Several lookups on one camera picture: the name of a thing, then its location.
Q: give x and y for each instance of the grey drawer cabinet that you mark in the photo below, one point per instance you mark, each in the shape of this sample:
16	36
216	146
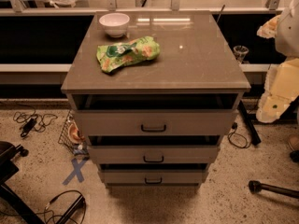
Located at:
194	59

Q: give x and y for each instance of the grey drawer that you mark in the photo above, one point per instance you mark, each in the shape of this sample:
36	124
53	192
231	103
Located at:
153	174
154	149
155	114

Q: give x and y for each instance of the black stand with cable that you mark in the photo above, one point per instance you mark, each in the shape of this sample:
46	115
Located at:
51	218

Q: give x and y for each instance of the white ceramic bowl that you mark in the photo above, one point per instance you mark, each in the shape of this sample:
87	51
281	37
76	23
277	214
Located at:
115	24

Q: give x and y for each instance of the wire basket on floor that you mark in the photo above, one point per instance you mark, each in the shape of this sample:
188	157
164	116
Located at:
71	138

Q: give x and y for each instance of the grey top drawer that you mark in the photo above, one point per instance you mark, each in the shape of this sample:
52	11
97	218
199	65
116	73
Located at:
155	114

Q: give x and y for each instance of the grey bottom drawer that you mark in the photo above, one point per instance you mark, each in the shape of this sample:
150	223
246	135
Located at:
153	174

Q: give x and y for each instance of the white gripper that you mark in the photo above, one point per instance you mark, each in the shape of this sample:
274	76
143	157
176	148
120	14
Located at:
288	34

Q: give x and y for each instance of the blue tape cross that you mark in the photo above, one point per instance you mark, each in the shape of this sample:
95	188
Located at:
76	173

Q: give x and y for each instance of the black power adapter with cable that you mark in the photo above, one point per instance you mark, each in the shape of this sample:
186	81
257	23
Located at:
31	121

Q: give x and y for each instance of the black metal table leg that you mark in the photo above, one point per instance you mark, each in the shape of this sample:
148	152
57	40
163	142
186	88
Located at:
255	139

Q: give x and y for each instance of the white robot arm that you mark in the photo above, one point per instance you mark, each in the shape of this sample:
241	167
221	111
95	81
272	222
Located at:
287	35

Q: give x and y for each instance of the green snack bag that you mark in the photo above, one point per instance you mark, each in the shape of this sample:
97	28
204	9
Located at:
112	57

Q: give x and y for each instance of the glass cup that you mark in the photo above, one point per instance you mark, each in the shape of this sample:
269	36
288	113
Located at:
240	52

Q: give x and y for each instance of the brown shoe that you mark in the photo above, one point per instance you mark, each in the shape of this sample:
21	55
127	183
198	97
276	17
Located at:
293	141

